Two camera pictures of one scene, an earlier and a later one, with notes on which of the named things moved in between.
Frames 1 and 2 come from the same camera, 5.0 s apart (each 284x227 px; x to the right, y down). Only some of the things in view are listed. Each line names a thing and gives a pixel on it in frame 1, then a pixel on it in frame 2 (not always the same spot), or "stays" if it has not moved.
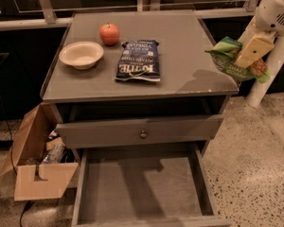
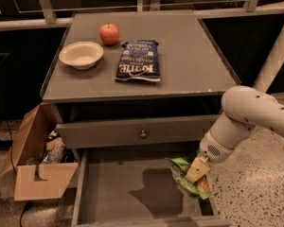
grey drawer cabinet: (134, 79) stays
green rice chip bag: (223, 55) to (202, 187)
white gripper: (272, 15) to (210, 148)
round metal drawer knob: (143, 135) stays
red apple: (109, 34) stays
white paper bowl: (81, 55) stays
